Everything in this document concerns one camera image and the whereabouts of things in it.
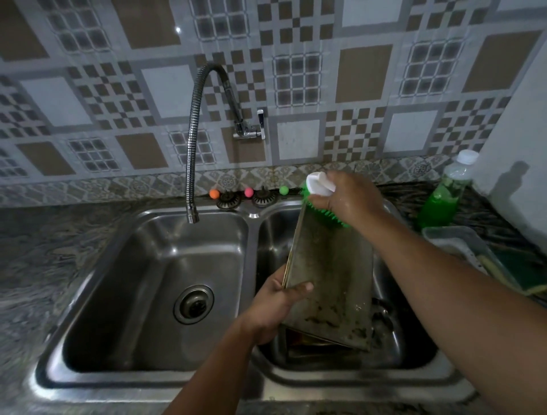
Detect metal baking tray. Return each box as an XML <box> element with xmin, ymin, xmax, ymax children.
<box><xmin>280</xmin><ymin>198</ymin><xmax>376</xmax><ymax>352</ymax></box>

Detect green and yellow sponge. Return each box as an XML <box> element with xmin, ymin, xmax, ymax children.
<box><xmin>479</xmin><ymin>250</ymin><xmax>547</xmax><ymax>300</ymax></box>

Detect flexible chrome faucet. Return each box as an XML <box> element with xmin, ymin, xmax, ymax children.
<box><xmin>185</xmin><ymin>63</ymin><xmax>266</xmax><ymax>224</ymax></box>

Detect green dish soap bottle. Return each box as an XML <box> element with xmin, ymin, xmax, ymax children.
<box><xmin>417</xmin><ymin>150</ymin><xmax>479</xmax><ymax>231</ymax></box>

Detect dirty dishes in sink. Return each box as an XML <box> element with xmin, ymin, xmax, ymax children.
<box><xmin>285</xmin><ymin>295</ymin><xmax>404</xmax><ymax>362</ymax></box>

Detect green and white dish brush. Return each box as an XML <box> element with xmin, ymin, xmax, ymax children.
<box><xmin>300</xmin><ymin>171</ymin><xmax>352</xmax><ymax>226</ymax></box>

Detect person's left hand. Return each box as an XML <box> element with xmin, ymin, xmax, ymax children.
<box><xmin>240</xmin><ymin>264</ymin><xmax>315</xmax><ymax>346</ymax></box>

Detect sink plug with orange knob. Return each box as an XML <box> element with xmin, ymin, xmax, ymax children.
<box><xmin>209</xmin><ymin>188</ymin><xmax>238</xmax><ymax>210</ymax></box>

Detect person's right hand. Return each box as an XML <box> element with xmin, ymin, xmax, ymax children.
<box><xmin>308</xmin><ymin>170</ymin><xmax>390</xmax><ymax>226</ymax></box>

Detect person's right forearm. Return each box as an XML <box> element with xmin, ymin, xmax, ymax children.
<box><xmin>360</xmin><ymin>210</ymin><xmax>547</xmax><ymax>415</ymax></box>

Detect metal sink drain strainer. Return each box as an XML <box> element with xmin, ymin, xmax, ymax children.
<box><xmin>174</xmin><ymin>284</ymin><xmax>215</xmax><ymax>325</ymax></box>

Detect stainless steel double sink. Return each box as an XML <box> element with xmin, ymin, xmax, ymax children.
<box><xmin>28</xmin><ymin>198</ymin><xmax>477</xmax><ymax>402</ymax></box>

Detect sink plug with pink knob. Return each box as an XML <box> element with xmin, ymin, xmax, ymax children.
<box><xmin>244</xmin><ymin>186</ymin><xmax>277</xmax><ymax>208</ymax></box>

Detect clear plastic container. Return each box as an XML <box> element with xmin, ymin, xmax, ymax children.
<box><xmin>421</xmin><ymin>225</ymin><xmax>524</xmax><ymax>291</ymax></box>

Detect person's left forearm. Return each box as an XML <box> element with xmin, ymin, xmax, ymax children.
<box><xmin>163</xmin><ymin>318</ymin><xmax>262</xmax><ymax>415</ymax></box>

